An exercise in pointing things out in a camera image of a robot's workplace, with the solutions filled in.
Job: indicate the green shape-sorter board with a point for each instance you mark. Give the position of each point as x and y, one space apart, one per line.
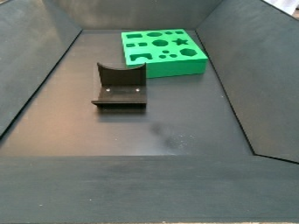
169 52

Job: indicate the black curved holder stand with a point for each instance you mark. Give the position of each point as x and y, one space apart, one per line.
122 86

